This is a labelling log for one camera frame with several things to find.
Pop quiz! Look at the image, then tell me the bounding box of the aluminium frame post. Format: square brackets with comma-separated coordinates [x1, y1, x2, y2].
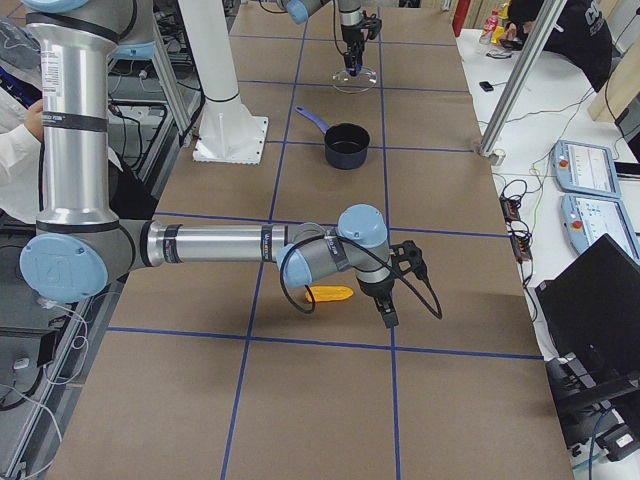
[477, 0, 567, 166]

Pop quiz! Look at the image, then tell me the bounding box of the lower teach pendant blue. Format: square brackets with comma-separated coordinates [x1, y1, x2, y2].
[561, 193, 639, 261]

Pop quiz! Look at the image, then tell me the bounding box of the white pedestal column with base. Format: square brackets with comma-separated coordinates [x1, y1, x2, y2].
[179, 0, 269, 165]

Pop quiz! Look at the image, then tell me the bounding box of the dark blue saucepan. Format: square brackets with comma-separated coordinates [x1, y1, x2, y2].
[294, 105, 370, 170]

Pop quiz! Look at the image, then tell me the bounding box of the black monitor stand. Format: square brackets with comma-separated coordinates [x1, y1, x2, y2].
[545, 356, 639, 462]

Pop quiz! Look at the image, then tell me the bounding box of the black laptop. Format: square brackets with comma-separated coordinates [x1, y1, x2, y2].
[536, 234, 639, 372]

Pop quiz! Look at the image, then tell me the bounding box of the black orange usb hub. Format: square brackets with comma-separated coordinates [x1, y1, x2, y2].
[500, 196, 533, 264]

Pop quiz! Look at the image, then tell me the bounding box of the yellow toy corn cob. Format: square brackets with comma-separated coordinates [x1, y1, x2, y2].
[305, 285, 354, 304]

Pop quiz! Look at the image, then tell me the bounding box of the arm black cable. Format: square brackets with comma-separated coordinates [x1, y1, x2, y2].
[277, 234, 444, 320]
[257, 0, 351, 59]

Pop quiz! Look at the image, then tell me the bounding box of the teach pendant blue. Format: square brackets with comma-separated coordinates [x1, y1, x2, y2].
[549, 140, 621, 198]
[561, 193, 639, 261]

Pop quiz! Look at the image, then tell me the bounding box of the person in white clothing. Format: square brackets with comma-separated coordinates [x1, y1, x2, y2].
[0, 14, 121, 226]

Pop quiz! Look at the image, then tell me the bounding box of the person in black shirt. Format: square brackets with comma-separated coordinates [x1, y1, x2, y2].
[503, 0, 613, 92]

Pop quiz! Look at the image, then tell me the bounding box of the small metal cylinder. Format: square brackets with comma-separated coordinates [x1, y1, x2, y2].
[489, 148, 506, 166]

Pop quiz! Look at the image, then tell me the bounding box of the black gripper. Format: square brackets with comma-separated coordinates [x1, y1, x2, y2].
[357, 277, 399, 328]
[341, 23, 365, 76]

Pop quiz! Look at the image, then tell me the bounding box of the upper teach pendant blue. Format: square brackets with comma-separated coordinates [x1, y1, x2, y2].
[549, 140, 621, 198]

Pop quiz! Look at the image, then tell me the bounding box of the glass pot lid blue knob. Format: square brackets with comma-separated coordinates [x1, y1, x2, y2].
[332, 67, 378, 94]

